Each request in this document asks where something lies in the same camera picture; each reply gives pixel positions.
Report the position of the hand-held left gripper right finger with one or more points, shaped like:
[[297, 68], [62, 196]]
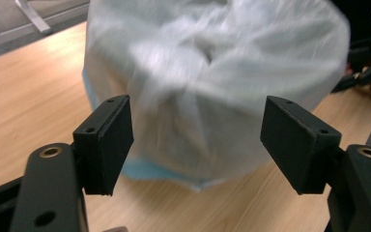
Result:
[[296, 148]]

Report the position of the white plastic bag blue edge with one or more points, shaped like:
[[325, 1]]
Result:
[[212, 80]]

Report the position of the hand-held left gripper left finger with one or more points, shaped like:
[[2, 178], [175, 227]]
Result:
[[106, 151]]

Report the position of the grey metal frame desk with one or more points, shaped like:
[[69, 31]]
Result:
[[34, 19]]

